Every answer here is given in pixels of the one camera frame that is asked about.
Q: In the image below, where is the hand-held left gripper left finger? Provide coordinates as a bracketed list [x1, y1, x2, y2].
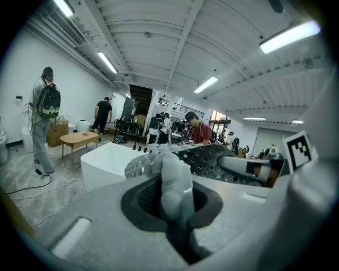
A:
[39, 174, 191, 271]

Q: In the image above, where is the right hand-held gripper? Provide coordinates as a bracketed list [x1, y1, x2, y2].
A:
[217, 131, 320, 188]

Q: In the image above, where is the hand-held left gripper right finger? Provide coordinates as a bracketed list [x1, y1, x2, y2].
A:
[190, 177, 273, 263]

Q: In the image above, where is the grey perforated rubber mat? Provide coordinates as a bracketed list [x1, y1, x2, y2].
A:
[123, 144, 268, 233]

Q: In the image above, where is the large glass window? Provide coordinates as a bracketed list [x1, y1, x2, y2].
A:
[209, 110, 231, 133]

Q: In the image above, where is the white bathtub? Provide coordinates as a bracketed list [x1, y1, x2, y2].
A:
[80, 142, 170, 193]

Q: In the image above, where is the black mezzanine railing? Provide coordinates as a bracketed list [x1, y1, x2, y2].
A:
[173, 104, 206, 120]

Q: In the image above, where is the wooden coffee table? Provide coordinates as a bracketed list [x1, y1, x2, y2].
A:
[59, 131, 100, 165]

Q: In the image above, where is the black cabinet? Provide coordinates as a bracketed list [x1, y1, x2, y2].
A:
[149, 118, 162, 143]

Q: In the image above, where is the white plastic bin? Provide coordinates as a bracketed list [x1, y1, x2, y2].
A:
[77, 119, 92, 133]

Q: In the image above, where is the black metal cart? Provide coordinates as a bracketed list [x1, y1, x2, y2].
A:
[114, 119, 141, 138]

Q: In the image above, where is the brown cardboard box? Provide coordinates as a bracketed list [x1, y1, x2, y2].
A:
[46, 119, 69, 148]

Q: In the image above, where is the stack of dark crates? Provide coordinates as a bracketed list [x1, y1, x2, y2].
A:
[122, 97, 138, 122]

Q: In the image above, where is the white door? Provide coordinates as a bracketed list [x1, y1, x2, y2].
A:
[111, 91, 125, 128]

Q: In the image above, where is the dark staircase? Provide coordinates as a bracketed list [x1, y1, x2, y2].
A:
[129, 84, 154, 114]

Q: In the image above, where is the black and green backpack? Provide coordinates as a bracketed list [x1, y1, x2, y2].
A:
[36, 83, 61, 120]

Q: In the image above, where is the white ceiling air vent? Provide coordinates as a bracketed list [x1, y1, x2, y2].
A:
[47, 9, 87, 48]

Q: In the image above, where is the thin white cable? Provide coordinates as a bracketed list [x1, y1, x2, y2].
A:
[10, 176, 85, 228]

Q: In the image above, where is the thin black cable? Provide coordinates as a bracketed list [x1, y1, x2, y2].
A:
[5, 158, 53, 195]

